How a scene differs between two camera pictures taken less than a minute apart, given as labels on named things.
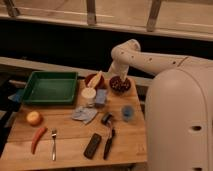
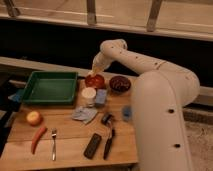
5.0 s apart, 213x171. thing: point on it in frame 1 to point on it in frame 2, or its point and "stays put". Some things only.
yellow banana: x=93 y=82 to x=97 y=69
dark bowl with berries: x=117 y=85 stays put
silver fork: x=54 y=134 stays put
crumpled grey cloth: x=84 y=113 stays put
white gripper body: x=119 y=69 to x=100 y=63
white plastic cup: x=89 y=96 stays put
